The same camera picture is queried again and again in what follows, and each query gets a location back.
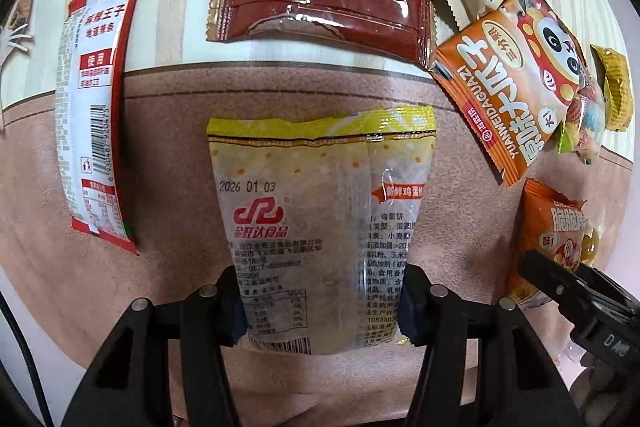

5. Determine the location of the black cable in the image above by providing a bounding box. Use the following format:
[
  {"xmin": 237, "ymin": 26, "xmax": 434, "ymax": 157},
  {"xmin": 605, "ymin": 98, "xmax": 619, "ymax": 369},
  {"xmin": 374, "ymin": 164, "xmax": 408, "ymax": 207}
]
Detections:
[{"xmin": 0, "ymin": 291, "xmax": 55, "ymax": 427}]

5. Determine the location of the orange crisp snack packet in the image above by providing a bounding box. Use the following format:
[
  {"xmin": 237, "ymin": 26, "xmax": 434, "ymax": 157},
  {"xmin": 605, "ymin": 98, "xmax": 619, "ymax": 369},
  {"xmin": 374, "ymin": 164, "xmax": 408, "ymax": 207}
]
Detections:
[{"xmin": 505, "ymin": 178, "xmax": 603, "ymax": 310}]

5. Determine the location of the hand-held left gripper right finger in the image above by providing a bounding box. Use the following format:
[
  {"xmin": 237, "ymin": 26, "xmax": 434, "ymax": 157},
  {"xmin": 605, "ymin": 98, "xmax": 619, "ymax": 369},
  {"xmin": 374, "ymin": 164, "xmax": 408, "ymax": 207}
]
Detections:
[{"xmin": 397, "ymin": 263, "xmax": 573, "ymax": 427}]

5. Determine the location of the orange panda print seed packet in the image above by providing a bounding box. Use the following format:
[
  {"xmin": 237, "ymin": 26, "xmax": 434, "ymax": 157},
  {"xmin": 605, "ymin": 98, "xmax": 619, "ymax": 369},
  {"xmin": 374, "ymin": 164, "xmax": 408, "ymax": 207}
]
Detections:
[{"xmin": 432, "ymin": 0, "xmax": 591, "ymax": 186}]

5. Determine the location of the yellow translucent snack packet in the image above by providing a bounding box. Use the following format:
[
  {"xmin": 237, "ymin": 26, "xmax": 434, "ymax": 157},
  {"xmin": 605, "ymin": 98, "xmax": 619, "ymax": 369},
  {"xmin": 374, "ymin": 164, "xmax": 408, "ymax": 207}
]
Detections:
[{"xmin": 207, "ymin": 105, "xmax": 437, "ymax": 355}]

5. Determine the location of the small green packet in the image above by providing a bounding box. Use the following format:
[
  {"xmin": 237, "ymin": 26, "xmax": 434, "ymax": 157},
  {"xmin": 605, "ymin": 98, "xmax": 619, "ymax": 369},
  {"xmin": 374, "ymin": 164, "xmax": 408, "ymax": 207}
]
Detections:
[{"xmin": 556, "ymin": 119, "xmax": 581, "ymax": 154}]

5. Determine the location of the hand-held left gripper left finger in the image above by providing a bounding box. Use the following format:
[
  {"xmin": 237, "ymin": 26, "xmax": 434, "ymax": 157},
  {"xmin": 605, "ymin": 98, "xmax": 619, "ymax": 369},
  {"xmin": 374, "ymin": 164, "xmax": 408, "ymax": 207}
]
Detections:
[{"xmin": 60, "ymin": 263, "xmax": 248, "ymax": 427}]

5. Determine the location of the colourful candy packet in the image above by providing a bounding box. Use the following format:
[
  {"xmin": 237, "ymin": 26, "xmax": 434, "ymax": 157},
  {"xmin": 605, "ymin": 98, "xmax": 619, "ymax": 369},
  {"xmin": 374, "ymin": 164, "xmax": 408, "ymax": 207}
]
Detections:
[{"xmin": 565, "ymin": 79, "xmax": 607, "ymax": 165}]

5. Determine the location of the small yellow snack packet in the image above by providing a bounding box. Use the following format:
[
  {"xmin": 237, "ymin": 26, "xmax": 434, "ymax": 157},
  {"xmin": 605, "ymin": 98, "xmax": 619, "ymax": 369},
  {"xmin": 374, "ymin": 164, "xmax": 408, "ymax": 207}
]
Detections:
[{"xmin": 590, "ymin": 44, "xmax": 635, "ymax": 132}]

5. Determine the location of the striped cream and brown blanket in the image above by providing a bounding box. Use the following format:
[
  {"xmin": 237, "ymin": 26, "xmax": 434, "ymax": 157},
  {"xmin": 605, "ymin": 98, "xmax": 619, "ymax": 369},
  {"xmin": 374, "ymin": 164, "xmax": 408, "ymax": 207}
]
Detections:
[{"xmin": 0, "ymin": 0, "xmax": 637, "ymax": 427}]

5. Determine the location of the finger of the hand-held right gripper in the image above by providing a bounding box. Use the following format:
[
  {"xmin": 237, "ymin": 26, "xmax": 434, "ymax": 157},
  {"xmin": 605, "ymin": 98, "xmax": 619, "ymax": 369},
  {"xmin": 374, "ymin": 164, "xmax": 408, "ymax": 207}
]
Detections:
[
  {"xmin": 517, "ymin": 249, "xmax": 598, "ymax": 325},
  {"xmin": 580, "ymin": 263, "xmax": 640, "ymax": 308}
]

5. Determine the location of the red and white snack packet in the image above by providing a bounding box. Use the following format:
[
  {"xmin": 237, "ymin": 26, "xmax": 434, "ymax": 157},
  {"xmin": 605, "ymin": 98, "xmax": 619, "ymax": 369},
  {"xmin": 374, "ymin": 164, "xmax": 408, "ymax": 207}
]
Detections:
[{"xmin": 54, "ymin": 0, "xmax": 140, "ymax": 255}]

